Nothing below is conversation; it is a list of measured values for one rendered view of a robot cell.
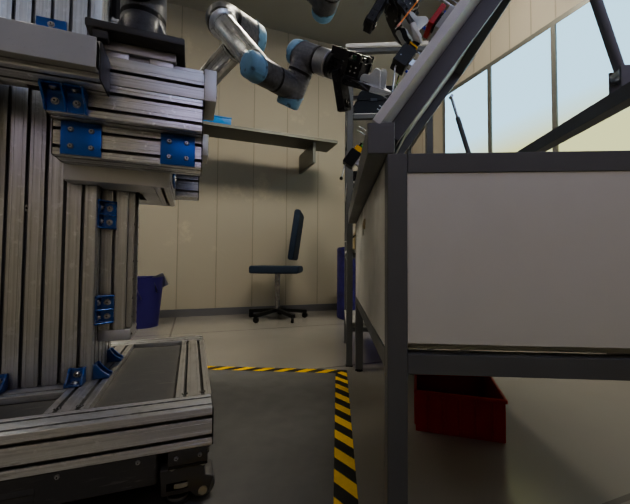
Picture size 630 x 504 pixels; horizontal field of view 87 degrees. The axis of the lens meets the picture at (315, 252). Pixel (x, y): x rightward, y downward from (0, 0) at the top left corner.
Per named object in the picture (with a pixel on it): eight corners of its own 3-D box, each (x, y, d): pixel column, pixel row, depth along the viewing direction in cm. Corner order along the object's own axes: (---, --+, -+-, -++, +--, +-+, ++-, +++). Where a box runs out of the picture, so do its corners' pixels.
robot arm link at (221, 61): (166, 86, 150) (236, -3, 115) (197, 98, 161) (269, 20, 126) (168, 110, 148) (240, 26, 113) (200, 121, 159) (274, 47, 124)
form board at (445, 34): (352, 213, 185) (350, 211, 185) (462, 63, 184) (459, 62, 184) (379, 124, 68) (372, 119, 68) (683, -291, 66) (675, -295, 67)
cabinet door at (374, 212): (381, 346, 70) (381, 161, 71) (361, 310, 125) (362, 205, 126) (393, 347, 70) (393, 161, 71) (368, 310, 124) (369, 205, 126)
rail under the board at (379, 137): (367, 153, 68) (367, 122, 68) (348, 223, 185) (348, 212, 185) (394, 153, 67) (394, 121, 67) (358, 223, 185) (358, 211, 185)
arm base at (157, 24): (105, 29, 84) (106, -9, 84) (117, 63, 98) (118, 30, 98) (170, 43, 89) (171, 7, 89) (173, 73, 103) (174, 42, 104)
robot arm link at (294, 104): (262, 95, 104) (275, 58, 100) (288, 107, 112) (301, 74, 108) (276, 101, 99) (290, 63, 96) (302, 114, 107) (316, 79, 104)
